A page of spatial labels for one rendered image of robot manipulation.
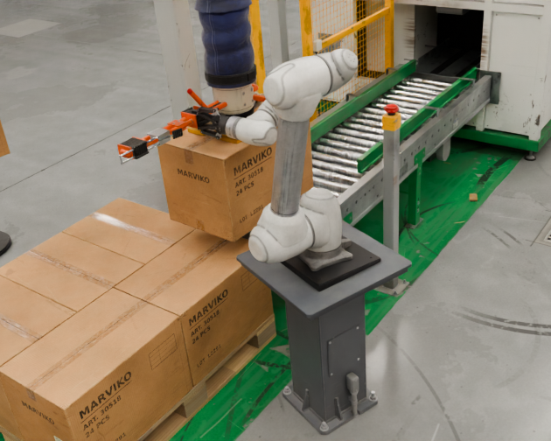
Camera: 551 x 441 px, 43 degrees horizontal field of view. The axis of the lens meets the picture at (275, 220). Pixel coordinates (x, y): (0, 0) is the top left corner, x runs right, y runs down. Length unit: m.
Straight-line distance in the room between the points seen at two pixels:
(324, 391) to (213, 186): 0.97
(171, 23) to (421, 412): 2.53
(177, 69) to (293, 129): 2.14
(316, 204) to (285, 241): 0.20
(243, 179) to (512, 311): 1.58
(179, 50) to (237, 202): 1.49
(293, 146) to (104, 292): 1.23
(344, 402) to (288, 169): 1.19
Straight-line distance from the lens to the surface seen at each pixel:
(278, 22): 6.42
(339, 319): 2.78
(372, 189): 3.69
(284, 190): 2.35
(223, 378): 3.33
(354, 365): 3.00
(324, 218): 2.55
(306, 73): 2.15
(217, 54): 2.97
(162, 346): 2.86
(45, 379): 2.76
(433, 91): 4.90
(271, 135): 2.68
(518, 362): 3.45
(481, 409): 3.21
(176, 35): 4.21
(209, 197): 3.00
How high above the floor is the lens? 2.28
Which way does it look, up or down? 31 degrees down
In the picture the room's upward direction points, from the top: 5 degrees counter-clockwise
